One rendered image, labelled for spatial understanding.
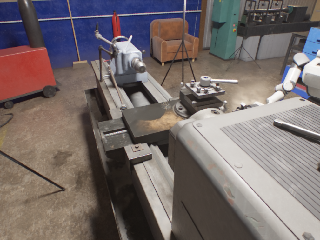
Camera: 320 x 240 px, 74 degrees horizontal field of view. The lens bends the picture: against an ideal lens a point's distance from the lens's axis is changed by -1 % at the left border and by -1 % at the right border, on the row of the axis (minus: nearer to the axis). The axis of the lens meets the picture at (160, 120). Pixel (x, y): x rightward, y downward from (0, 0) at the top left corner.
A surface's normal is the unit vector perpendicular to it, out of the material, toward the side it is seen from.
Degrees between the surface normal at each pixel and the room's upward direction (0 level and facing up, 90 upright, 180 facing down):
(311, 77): 109
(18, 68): 90
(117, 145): 0
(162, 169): 48
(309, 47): 90
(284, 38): 90
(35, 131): 0
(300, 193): 0
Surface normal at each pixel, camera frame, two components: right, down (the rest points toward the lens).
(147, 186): 0.00, -0.84
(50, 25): 0.37, 0.50
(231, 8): -0.93, 0.21
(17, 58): 0.67, 0.40
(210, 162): -0.65, -0.45
